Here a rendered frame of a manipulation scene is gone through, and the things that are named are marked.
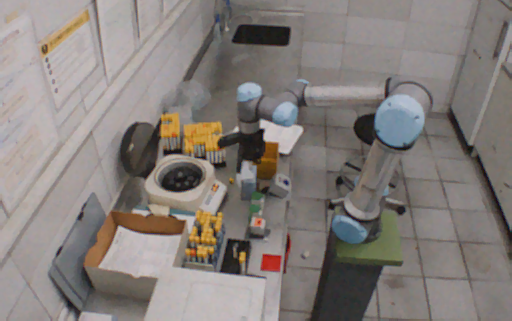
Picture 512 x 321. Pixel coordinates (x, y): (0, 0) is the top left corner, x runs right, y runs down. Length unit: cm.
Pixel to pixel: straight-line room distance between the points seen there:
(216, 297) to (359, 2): 293
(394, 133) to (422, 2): 268
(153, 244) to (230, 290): 50
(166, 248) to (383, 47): 281
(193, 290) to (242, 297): 12
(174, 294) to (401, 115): 70
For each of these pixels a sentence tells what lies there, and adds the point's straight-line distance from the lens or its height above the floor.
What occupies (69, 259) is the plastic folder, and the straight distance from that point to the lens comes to 137.
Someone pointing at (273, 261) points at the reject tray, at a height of 88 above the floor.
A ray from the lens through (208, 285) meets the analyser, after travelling 104.
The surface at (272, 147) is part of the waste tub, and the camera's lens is 179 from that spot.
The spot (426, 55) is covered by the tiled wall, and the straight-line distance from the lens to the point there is 385.
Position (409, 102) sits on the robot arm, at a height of 155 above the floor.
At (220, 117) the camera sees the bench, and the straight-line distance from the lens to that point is 211.
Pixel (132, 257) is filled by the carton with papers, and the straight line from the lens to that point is 143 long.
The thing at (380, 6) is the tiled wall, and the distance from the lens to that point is 360.
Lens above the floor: 205
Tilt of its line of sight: 38 degrees down
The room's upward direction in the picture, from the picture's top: straight up
